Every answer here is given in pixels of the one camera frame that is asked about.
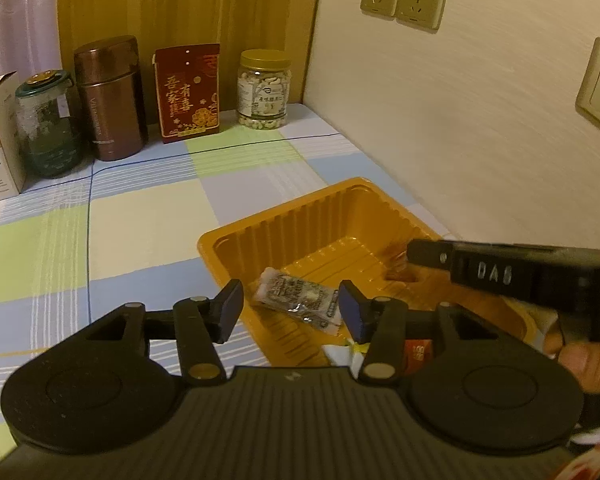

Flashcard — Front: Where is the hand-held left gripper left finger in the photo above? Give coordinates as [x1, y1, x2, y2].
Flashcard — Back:
[80, 279, 245, 387]

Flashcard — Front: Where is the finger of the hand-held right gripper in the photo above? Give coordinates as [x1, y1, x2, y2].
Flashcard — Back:
[407, 239, 456, 274]

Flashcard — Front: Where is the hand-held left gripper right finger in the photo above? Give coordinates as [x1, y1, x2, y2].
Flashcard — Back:
[339, 280, 482, 387]

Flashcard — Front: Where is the long green white snack packet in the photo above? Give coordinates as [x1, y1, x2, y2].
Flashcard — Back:
[322, 342, 367, 368]

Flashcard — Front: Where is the black clear snack packet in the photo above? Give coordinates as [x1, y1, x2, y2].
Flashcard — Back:
[254, 267, 342, 332]

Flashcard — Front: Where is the red packet with white label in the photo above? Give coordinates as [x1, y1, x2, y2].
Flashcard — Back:
[404, 339, 434, 372]

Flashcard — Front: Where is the orange plastic tray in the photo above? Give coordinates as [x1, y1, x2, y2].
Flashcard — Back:
[197, 176, 546, 368]

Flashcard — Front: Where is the person's right hand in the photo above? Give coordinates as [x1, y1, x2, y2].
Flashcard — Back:
[557, 342, 600, 395]

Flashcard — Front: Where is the checkered tablecloth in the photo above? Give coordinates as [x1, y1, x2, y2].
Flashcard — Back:
[0, 102, 456, 466]

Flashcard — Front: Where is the red white patterned clothing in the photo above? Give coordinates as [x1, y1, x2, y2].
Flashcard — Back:
[555, 425, 600, 480]

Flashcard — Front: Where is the red gold printed box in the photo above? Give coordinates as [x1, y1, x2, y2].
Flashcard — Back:
[154, 43, 222, 144]

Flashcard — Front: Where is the clear plastic nut jar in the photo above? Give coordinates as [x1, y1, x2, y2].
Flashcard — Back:
[237, 49, 293, 132]

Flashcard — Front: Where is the brown metal canister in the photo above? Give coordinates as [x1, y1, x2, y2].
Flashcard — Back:
[73, 35, 149, 162]

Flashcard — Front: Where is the dark green glass jar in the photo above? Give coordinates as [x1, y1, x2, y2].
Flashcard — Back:
[15, 70, 86, 179]

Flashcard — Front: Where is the yellow curtain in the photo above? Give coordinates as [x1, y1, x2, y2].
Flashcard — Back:
[55, 0, 327, 107]

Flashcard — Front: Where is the pink curtain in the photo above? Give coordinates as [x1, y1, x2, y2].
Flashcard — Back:
[0, 0, 62, 87]

